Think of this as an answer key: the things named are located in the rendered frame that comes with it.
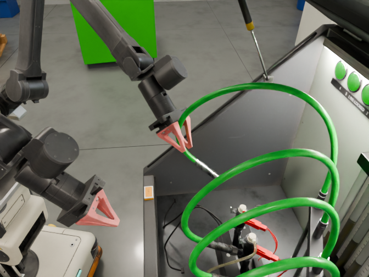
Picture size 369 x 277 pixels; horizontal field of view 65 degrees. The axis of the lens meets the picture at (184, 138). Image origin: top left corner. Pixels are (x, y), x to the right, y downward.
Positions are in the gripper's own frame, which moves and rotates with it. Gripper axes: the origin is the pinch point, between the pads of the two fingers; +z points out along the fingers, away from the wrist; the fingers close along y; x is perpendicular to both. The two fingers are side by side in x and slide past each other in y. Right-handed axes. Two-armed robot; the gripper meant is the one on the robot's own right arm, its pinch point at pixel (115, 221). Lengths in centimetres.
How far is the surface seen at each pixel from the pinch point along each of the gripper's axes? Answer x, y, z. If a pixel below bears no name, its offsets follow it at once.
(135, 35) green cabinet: 324, -122, -10
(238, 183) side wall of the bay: 47, -6, 46
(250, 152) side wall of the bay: 47, 7, 36
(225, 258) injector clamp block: 8.7, -0.7, 33.7
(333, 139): 18.9, 37.3, 23.7
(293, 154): 6.6, 33.5, 11.9
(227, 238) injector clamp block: 14.7, -0.5, 34.0
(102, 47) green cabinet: 308, -158, -31
